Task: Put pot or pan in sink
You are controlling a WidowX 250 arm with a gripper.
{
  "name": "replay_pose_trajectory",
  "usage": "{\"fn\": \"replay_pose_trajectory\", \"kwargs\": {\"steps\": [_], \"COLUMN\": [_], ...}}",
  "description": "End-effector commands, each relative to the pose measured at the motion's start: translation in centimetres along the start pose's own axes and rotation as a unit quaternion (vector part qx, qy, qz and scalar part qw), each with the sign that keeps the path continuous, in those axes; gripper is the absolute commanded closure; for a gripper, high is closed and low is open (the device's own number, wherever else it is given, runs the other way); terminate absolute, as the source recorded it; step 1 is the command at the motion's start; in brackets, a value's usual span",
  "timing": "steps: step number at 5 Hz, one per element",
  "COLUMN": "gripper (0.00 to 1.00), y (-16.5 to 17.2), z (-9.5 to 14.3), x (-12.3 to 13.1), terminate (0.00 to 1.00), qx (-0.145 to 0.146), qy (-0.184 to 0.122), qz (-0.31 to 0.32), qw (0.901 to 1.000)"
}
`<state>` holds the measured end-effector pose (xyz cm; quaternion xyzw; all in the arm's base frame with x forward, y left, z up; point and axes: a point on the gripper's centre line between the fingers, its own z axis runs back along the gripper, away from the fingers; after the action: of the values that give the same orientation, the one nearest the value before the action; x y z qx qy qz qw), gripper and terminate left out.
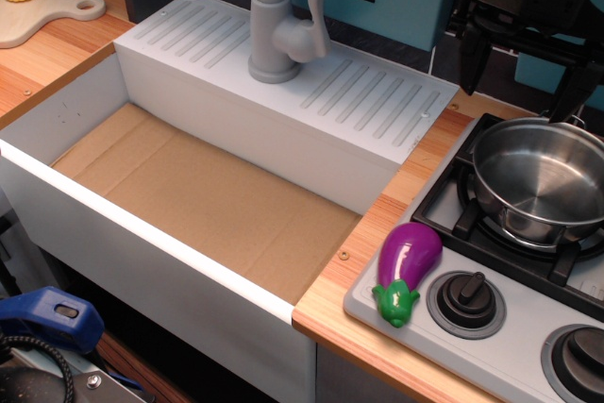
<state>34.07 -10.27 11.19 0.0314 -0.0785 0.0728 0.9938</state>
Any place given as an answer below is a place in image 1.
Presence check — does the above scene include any grey metal bracket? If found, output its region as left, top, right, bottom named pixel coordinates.
left=1, top=349, right=157, bottom=402

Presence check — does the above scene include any black stove knob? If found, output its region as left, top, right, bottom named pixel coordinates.
left=427, top=271, right=507, bottom=341
left=541, top=325, right=603, bottom=402

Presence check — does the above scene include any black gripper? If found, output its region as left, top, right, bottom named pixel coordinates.
left=450, top=0, right=603, bottom=123

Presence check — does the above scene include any blue clamp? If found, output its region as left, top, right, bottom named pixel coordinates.
left=1, top=286, right=105, bottom=354

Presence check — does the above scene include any teal box right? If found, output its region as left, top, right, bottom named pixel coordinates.
left=514, top=53, right=566, bottom=94

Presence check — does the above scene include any black stove knob left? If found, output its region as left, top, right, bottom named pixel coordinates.
left=427, top=271, right=507, bottom=341

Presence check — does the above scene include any cardboard sheet in sink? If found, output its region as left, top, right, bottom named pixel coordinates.
left=54, top=104, right=360, bottom=304

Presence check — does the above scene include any black burner grate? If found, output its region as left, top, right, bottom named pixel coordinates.
left=411, top=114, right=603, bottom=321

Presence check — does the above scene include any grey toy stove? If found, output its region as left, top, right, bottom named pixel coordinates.
left=344, top=114, right=603, bottom=402

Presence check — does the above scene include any wooden cutting board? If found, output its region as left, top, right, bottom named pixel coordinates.
left=1, top=0, right=106, bottom=49

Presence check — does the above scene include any grey toy faucet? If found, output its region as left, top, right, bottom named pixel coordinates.
left=248, top=0, right=330, bottom=84

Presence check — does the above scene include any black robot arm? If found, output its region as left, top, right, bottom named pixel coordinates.
left=450, top=0, right=603, bottom=123

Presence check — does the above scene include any white toy sink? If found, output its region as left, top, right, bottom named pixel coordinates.
left=1, top=0, right=457, bottom=402

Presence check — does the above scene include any black braided cable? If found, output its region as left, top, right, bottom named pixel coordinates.
left=0, top=334, right=76, bottom=403

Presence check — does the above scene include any stainless steel pot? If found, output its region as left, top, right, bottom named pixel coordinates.
left=472, top=117, right=603, bottom=248

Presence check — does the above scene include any black stove knob right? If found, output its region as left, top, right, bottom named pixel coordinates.
left=541, top=325, right=603, bottom=402

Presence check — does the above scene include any purple toy eggplant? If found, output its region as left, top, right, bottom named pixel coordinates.
left=372, top=222, right=443, bottom=328

